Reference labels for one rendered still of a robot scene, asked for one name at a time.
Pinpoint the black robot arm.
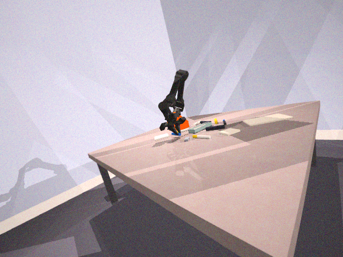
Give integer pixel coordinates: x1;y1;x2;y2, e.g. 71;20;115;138
158;70;189;121

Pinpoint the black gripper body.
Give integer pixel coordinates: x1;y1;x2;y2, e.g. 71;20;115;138
160;114;186;131

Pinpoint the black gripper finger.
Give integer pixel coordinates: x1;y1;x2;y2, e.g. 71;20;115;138
175;122;181;134
167;124;178;135

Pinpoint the white keyboard with letter keys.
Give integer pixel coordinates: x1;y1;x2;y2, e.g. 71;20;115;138
188;122;212;133

